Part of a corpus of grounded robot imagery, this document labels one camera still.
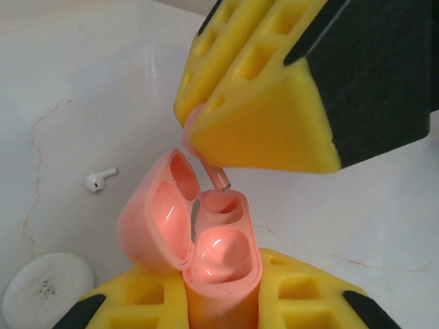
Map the pink earbud charging case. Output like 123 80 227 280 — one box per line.
117 147 265 329

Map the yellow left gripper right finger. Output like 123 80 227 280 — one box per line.
255 247 402 329

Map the pink earbud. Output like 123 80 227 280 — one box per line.
180 104 231 193

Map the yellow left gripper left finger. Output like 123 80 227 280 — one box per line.
51 265 189 329

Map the white earbud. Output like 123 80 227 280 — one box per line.
84 167 120 194

